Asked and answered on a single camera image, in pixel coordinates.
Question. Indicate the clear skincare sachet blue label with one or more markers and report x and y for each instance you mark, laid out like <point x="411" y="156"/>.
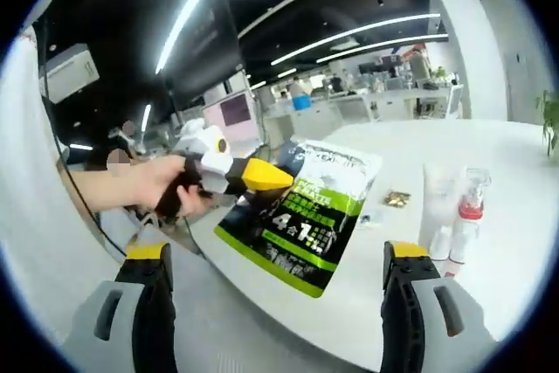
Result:
<point x="373" y="219"/>

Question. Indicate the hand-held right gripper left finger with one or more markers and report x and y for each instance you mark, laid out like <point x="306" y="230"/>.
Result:
<point x="87" y="338"/>

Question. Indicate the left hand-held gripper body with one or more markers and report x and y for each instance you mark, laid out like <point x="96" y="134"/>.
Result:
<point x="205" y="141"/>

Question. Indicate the small gold skincare sachet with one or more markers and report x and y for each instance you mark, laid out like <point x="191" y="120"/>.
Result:
<point x="396" y="199"/>

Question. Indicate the white ceiling air conditioner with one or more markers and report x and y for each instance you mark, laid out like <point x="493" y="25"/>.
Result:
<point x="72" y="71"/>

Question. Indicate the white skincare bottle red collar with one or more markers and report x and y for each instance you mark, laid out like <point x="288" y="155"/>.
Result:
<point x="469" y="209"/>

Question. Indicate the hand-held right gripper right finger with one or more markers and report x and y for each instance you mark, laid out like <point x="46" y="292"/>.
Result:
<point x="463" y="347"/>

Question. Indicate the green potted plant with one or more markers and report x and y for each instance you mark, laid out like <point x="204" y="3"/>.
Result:
<point x="551" y="119"/>

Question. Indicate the blue bin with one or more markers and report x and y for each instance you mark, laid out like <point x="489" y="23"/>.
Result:
<point x="301" y="103"/>

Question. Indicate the green black skincare sachet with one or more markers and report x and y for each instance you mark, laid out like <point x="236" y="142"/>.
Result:
<point x="305" y="237"/>

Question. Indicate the white laptop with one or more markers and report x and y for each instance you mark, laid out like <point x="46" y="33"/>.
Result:
<point x="236" y="111"/>

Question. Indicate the person's left hand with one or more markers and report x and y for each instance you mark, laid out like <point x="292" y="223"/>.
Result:
<point x="157" y="185"/>

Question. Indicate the large black screen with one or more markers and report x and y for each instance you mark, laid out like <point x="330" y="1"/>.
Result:
<point x="205" y="63"/>

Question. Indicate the person's white shirt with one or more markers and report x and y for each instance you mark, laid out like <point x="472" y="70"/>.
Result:
<point x="26" y="172"/>

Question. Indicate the bright ceiling light strip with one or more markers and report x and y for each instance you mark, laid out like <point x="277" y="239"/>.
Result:
<point x="174" y="28"/>

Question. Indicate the large white skincare tube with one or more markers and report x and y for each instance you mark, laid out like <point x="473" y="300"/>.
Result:
<point x="439" y="198"/>

